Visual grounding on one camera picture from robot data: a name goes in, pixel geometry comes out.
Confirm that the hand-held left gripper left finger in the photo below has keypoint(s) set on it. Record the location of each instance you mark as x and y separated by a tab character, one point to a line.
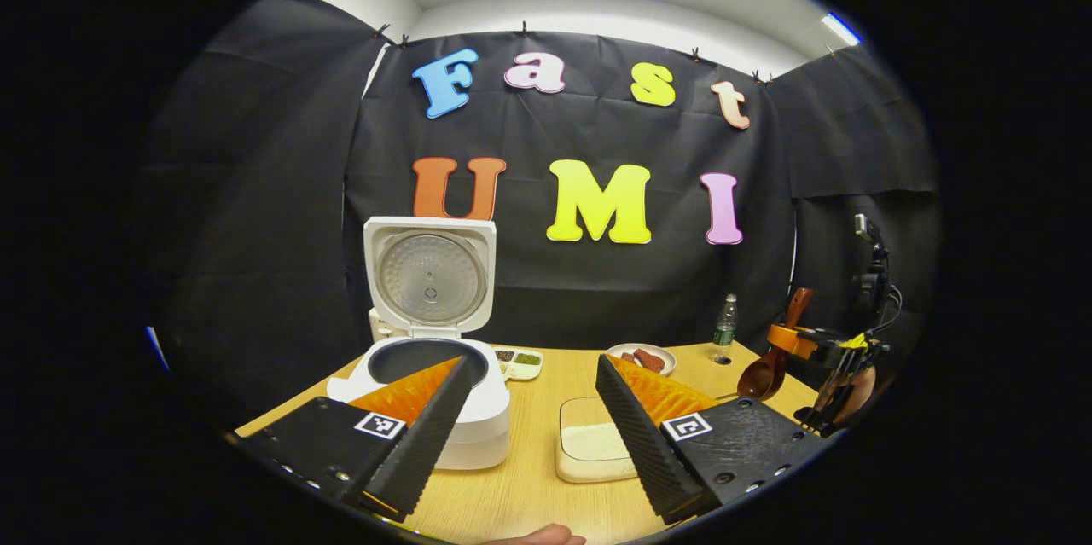
426	443

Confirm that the green glass bottle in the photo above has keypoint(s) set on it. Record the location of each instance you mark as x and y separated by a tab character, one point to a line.
725	332

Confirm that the white round plate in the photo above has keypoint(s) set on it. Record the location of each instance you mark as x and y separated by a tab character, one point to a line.
618	350

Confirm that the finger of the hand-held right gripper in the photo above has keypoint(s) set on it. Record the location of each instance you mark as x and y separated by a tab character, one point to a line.
789	340

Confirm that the white rice cooker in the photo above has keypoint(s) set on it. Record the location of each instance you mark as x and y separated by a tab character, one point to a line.
426	289

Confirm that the brown wooden spoon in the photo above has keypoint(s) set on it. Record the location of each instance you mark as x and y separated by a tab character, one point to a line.
759	374

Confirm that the small divided condiment dish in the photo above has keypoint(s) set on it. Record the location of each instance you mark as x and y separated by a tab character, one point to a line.
520	362

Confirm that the white toaster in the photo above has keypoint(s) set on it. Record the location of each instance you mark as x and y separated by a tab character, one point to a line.
380	327

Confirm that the brown sausage piece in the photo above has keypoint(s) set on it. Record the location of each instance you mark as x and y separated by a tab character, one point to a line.
650	360
630	357

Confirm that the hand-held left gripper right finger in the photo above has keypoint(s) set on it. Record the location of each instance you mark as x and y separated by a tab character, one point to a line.
644	443

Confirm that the clear rice container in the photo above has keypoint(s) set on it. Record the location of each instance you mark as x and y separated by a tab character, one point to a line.
589	443

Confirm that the black backdrop cloth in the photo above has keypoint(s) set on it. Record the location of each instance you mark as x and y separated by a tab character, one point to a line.
256	212

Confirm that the small ceiling light panel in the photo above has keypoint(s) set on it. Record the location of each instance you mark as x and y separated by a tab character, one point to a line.
840	29

